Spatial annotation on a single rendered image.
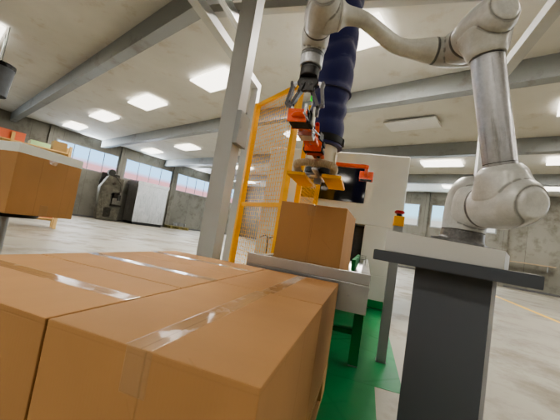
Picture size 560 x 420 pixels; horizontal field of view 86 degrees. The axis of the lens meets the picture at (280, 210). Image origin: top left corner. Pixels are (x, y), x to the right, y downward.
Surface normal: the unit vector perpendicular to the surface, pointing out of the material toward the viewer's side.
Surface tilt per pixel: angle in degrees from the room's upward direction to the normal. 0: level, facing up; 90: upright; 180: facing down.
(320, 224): 90
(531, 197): 99
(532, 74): 90
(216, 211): 90
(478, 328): 90
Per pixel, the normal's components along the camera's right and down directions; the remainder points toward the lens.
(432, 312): -0.62, -0.16
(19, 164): 0.96, 0.14
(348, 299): -0.28, -0.11
